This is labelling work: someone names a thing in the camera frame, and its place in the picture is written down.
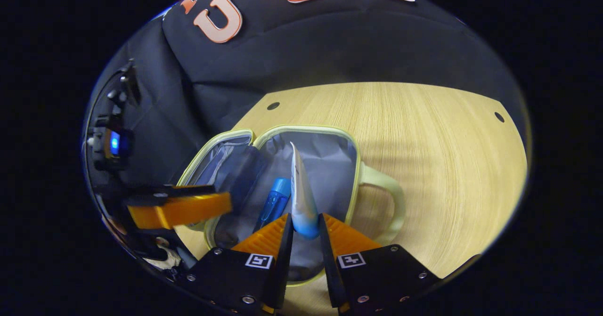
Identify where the white blue skincare tube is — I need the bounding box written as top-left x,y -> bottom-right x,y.
289,142 -> 321,240

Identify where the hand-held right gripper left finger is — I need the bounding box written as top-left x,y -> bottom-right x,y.
181,213 -> 295,316

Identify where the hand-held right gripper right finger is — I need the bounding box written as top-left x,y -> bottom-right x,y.
318,213 -> 441,316

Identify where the clear blue skincare bottle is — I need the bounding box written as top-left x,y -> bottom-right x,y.
254,178 -> 292,232

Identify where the black backdrop cloth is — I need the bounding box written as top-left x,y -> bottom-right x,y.
87,0 -> 528,185

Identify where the cream yellow suitcase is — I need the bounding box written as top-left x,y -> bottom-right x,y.
177,125 -> 406,287

